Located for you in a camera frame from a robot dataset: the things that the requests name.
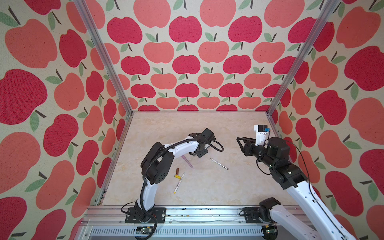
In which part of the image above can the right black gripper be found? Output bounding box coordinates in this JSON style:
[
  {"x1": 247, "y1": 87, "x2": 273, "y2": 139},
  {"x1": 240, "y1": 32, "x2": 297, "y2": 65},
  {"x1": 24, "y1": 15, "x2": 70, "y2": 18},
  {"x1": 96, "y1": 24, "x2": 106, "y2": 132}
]
[{"x1": 238, "y1": 135, "x2": 278, "y2": 174}]

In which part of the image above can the pink pen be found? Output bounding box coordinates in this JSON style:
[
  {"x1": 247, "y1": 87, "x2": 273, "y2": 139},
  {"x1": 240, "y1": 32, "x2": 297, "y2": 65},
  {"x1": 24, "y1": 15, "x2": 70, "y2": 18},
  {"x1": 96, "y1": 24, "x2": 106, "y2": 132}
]
[{"x1": 181, "y1": 155, "x2": 193, "y2": 169}]

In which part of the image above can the white pen yellow end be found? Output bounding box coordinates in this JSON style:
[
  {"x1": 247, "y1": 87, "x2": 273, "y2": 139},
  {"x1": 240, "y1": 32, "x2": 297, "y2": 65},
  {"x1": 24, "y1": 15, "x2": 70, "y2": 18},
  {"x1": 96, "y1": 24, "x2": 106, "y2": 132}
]
[{"x1": 174, "y1": 173, "x2": 185, "y2": 194}]

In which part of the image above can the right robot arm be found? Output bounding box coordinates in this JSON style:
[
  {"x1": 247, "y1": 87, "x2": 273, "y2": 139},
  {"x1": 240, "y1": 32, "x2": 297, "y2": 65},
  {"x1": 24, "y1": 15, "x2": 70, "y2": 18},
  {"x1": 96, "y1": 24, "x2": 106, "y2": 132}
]
[{"x1": 237, "y1": 137, "x2": 355, "y2": 240}]

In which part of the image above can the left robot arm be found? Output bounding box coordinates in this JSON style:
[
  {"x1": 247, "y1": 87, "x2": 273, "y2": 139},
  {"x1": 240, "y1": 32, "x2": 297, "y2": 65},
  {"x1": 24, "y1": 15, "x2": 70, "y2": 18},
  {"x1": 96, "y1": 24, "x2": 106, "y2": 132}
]
[{"x1": 135, "y1": 128, "x2": 224, "y2": 222}]

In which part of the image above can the white pen brown end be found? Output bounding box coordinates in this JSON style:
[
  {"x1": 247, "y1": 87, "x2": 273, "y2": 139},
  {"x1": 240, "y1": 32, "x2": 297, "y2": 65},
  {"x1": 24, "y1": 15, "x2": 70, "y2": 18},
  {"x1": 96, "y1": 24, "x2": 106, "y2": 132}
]
[{"x1": 210, "y1": 158, "x2": 229, "y2": 170}]

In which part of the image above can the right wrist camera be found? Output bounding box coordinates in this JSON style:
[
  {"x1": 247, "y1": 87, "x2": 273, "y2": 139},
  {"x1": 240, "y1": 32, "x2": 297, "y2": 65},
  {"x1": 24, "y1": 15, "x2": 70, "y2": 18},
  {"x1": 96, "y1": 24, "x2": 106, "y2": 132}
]
[{"x1": 254, "y1": 125, "x2": 271, "y2": 146}]

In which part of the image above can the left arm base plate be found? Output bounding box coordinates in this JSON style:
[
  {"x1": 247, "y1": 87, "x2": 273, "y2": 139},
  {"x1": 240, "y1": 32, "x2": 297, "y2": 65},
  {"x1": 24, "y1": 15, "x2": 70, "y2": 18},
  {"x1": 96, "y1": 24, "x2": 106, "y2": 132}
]
[{"x1": 125, "y1": 207, "x2": 167, "y2": 224}]

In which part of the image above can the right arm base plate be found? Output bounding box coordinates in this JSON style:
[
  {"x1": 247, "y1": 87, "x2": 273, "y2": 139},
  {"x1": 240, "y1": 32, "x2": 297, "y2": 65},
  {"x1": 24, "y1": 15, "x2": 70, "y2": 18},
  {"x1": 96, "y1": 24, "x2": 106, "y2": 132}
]
[{"x1": 239, "y1": 205, "x2": 280, "y2": 224}]

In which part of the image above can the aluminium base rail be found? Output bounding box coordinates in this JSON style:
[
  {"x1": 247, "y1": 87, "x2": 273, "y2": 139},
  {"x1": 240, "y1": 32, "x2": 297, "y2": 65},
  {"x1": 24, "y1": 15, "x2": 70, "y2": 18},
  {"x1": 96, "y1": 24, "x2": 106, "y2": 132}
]
[{"x1": 73, "y1": 205, "x2": 337, "y2": 240}]

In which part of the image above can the right aluminium frame post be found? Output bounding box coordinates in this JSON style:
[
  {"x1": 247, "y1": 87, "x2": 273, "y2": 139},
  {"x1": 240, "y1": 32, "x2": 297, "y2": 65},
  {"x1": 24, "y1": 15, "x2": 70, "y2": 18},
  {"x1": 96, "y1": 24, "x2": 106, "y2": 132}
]
[{"x1": 267, "y1": 0, "x2": 341, "y2": 117}]

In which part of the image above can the aluminium frame post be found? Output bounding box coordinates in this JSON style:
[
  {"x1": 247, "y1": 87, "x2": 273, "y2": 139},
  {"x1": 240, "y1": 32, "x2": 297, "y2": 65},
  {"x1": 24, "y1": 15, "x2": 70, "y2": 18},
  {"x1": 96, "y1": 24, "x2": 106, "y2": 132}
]
[
  {"x1": 74, "y1": 1, "x2": 133, "y2": 117},
  {"x1": 267, "y1": 0, "x2": 341, "y2": 117}
]

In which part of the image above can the left aluminium frame post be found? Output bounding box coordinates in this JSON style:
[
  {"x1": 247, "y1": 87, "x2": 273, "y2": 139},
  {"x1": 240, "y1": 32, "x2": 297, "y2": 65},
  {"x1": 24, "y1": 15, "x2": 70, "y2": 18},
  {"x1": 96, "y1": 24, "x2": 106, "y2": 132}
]
[{"x1": 74, "y1": 1, "x2": 133, "y2": 117}]

